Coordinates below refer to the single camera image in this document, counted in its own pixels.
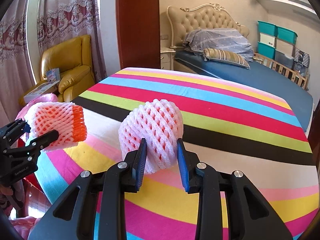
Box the pink orange foam net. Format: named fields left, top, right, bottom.
left=22, top=102, right=87, bottom=152

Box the pink foam fruit net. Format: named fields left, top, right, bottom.
left=118, top=99, right=183, bottom=174

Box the pink bag trash bin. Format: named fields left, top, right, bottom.
left=15, top=93, right=58, bottom=120

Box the left hand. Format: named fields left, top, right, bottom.
left=0, top=185, right=13, bottom=196

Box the large white book box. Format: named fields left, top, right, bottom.
left=23, top=81, right=60, bottom=103

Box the small blue picture book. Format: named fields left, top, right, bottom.
left=46, top=68, right=61, bottom=82

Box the striped colourful table cover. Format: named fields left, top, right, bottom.
left=35, top=68, right=319, bottom=238

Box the yellow leather armchair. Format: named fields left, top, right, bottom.
left=18, top=35, right=95, bottom=107

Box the blue sheet bed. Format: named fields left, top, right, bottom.
left=175, top=50, right=313, bottom=132

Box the pink lace curtain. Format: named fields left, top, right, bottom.
left=1, top=0, right=107, bottom=125

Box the striped gold pillow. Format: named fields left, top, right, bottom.
left=202, top=48, right=250, bottom=69

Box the grey storage bin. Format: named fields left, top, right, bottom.
left=274, top=50, right=294, bottom=69

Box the cream bedside table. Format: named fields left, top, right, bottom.
left=160, top=47, right=176, bottom=70

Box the lower teal storage bin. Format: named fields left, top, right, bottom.
left=258, top=42, right=276, bottom=60

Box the teal storage bin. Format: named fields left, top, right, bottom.
left=277, top=26, right=298, bottom=45
left=258, top=21, right=278, bottom=37
left=258, top=42, right=276, bottom=60

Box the black white checkered bag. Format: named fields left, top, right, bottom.
left=293, top=47, right=310, bottom=68

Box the grey dotted quilt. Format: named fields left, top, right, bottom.
left=183, top=28, right=254, bottom=62

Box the beige cardboard box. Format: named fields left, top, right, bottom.
left=276, top=38, right=295, bottom=57

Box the white storage box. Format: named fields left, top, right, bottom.
left=260, top=33, right=276, bottom=48

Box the dark red wooden door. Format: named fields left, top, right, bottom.
left=116, top=0, right=160, bottom=69

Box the teal storage bin right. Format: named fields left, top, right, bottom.
left=277, top=26, right=298, bottom=45

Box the teal storage bin left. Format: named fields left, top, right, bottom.
left=258, top=21, right=278, bottom=37

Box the beige tufted headboard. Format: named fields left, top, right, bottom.
left=167, top=3, right=249, bottom=49

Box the wooden crib rail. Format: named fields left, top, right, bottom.
left=253, top=52, right=309, bottom=90

